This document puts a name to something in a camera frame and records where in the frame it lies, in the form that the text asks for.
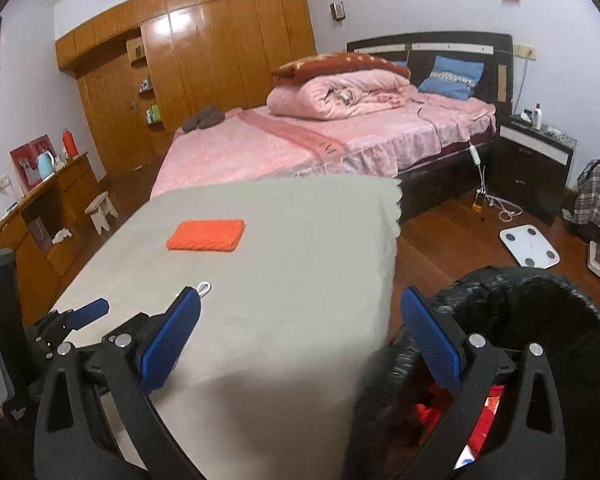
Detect brown patterned pillow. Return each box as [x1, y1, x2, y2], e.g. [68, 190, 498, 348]
[271, 52, 412, 83]

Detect plaid cloth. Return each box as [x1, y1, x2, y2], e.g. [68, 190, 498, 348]
[572, 154, 600, 233]

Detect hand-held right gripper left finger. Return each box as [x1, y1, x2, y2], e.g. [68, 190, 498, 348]
[34, 286, 202, 480]

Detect red gift box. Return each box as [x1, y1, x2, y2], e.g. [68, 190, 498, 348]
[9, 134, 55, 193]

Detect dark brown cloth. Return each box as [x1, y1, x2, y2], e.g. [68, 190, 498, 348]
[181, 106, 226, 131]

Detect red white wrapper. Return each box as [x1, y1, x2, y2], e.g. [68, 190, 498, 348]
[467, 385, 506, 461]

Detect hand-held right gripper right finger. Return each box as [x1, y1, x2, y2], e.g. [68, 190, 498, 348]
[400, 286, 566, 480]

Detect white bathroom scale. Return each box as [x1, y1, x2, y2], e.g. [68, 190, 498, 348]
[499, 224, 563, 268]

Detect pink bedspread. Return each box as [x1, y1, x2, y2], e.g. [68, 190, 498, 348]
[150, 95, 497, 200]

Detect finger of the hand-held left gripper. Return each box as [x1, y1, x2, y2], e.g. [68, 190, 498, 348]
[27, 299, 111, 358]

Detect orange mesh foam sheet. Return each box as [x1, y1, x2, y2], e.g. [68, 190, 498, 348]
[166, 219, 246, 252]

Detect beige tablecloth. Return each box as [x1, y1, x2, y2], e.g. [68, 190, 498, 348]
[45, 176, 403, 480]

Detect blue pillow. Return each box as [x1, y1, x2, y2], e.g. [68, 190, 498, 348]
[417, 56, 485, 101]

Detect black trash bin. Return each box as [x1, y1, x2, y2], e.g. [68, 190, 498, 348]
[342, 265, 600, 480]

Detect dark wooden bed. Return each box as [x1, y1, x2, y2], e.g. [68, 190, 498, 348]
[150, 31, 515, 201]

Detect black white nightstand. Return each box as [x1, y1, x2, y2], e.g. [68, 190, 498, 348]
[490, 114, 577, 227]

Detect pink knitted runner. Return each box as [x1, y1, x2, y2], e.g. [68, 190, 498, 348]
[237, 110, 351, 157]

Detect light blue kettle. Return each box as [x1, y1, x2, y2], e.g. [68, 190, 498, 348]
[36, 151, 57, 181]

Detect wooden dresser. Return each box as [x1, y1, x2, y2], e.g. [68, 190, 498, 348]
[0, 152, 101, 311]

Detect white power cable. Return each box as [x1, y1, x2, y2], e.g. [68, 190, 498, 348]
[467, 142, 523, 223]

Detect folded pink quilt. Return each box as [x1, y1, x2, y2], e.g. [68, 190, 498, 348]
[266, 71, 412, 121]

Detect small white wooden stool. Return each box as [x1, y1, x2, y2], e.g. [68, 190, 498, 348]
[85, 191, 120, 235]

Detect wooden wardrobe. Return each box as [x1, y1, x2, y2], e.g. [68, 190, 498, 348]
[55, 0, 317, 176]

